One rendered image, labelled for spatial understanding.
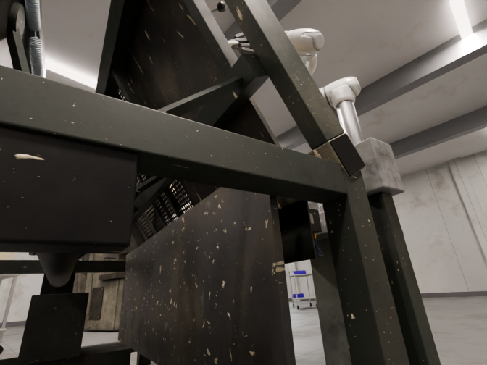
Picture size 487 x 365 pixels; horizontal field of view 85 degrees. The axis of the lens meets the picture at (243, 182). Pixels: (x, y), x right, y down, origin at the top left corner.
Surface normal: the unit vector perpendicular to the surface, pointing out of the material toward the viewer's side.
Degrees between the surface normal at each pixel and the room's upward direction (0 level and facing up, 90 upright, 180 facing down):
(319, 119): 90
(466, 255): 90
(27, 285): 90
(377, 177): 90
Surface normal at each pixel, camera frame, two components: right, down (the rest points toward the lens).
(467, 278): -0.73, -0.22
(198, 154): 0.53, -0.35
